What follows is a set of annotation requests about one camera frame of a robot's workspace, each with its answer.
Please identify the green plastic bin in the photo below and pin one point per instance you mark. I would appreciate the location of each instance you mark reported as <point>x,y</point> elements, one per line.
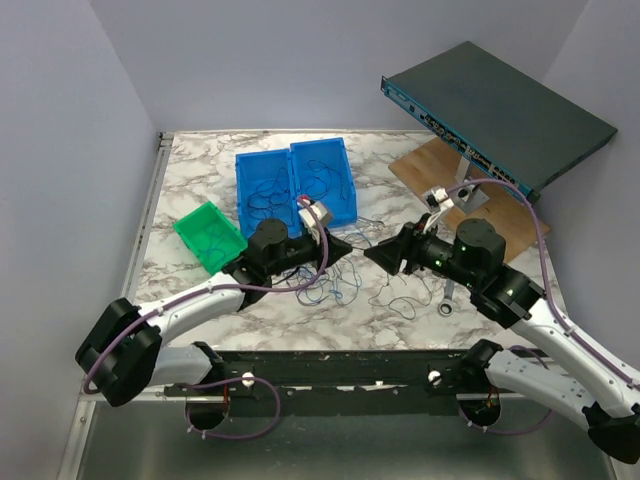
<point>211,237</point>

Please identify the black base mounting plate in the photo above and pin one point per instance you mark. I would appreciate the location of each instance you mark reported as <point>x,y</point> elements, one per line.
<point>346,383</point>

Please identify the aluminium rail frame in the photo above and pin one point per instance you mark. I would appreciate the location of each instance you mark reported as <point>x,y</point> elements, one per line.
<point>150,439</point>

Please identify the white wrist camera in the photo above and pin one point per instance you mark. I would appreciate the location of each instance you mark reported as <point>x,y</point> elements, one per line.
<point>314,216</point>
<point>438,204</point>

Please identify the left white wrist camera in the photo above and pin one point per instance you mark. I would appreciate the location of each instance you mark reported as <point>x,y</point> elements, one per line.
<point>314,216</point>

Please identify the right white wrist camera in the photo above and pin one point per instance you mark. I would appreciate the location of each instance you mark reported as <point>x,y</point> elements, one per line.
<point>438,204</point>

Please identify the blue plastic bin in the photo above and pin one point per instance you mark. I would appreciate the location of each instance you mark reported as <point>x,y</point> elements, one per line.
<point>265,189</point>
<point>322,172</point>

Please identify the wooden board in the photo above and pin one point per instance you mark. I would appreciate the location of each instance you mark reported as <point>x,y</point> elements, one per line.
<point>435,164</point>

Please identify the right blue plastic bin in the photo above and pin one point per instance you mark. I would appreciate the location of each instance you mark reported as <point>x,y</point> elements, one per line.
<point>322,172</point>

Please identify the dark network switch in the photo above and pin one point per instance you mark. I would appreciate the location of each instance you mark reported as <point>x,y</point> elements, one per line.
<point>504,122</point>

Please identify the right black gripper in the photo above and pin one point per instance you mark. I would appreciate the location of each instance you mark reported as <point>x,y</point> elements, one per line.
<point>405,246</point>

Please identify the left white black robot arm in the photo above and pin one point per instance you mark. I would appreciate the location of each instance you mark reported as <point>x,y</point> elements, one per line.
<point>127,348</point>

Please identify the left blue plastic bin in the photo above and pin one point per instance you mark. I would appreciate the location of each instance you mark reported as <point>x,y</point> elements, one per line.
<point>265,189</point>

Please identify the small silver open wrench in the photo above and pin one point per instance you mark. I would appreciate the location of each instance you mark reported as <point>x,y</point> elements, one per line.
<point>377,224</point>

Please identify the metal switch stand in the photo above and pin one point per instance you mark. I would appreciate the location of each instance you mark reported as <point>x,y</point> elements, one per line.
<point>468,199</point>

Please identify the large silver combination wrench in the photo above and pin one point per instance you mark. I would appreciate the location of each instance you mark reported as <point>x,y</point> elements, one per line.
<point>446,306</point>

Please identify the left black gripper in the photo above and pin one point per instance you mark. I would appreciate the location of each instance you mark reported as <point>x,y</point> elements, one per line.
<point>337,250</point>

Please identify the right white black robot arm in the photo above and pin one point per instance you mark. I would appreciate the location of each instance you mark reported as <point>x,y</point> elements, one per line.
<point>598,391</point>

